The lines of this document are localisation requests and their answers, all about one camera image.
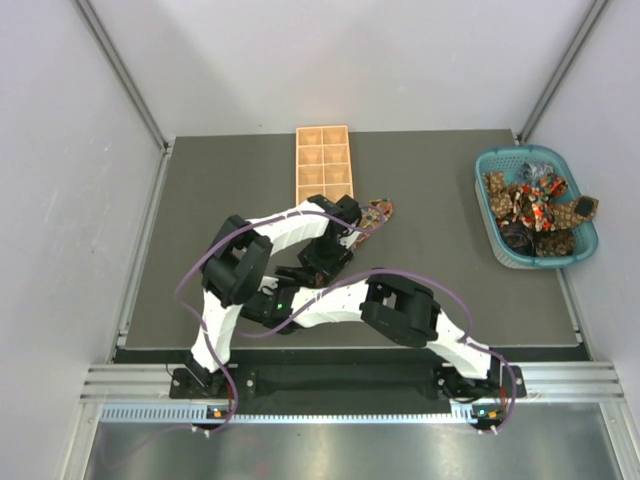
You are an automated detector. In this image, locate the dark rolled tie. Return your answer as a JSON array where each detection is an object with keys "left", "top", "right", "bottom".
[{"left": 499, "top": 222, "right": 536, "bottom": 257}]

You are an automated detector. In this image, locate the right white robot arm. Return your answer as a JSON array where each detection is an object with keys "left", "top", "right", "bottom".
[{"left": 241, "top": 270, "right": 504, "bottom": 403}]

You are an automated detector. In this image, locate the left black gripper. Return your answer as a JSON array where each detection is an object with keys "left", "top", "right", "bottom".
[{"left": 296, "top": 235, "right": 353, "bottom": 286}]

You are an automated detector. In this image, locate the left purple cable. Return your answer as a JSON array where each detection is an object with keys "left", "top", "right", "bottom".
[{"left": 175, "top": 207, "right": 389, "bottom": 434}]

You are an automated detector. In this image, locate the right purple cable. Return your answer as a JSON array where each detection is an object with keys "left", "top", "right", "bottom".
[{"left": 234, "top": 267, "right": 521, "bottom": 434}]

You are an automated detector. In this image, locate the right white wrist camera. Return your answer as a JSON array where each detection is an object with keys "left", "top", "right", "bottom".
[{"left": 259, "top": 276, "right": 279, "bottom": 296}]

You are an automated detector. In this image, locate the purple cable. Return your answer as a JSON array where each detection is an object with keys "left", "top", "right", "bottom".
[
  {"left": 234, "top": 267, "right": 521, "bottom": 434},
  {"left": 175, "top": 207, "right": 389, "bottom": 434}
]

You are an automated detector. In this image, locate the red floral tie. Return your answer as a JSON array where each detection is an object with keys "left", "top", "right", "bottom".
[{"left": 513, "top": 174, "right": 568, "bottom": 232}]

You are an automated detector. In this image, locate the colourful banana print tie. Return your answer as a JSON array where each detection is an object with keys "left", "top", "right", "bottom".
[{"left": 341, "top": 198, "right": 393, "bottom": 251}]

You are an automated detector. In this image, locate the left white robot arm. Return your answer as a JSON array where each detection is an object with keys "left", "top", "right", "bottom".
[{"left": 185, "top": 195, "right": 366, "bottom": 397}]

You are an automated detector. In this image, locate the teal plastic basket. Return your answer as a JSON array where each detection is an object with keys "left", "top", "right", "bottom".
[{"left": 475, "top": 145, "right": 598, "bottom": 269}]

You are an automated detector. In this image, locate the blue grey tie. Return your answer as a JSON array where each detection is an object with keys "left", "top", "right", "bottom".
[{"left": 516, "top": 162, "right": 554, "bottom": 185}]

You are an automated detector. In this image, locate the wooden eight-compartment box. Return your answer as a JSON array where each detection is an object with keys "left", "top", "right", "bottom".
[{"left": 295, "top": 125, "right": 354, "bottom": 205}]

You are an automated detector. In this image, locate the grey slotted cable duct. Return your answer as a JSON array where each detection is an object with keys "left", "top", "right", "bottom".
[{"left": 100, "top": 403, "right": 498, "bottom": 425}]

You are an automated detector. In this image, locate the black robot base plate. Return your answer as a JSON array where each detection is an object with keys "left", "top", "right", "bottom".
[{"left": 169, "top": 349, "right": 526, "bottom": 414}]

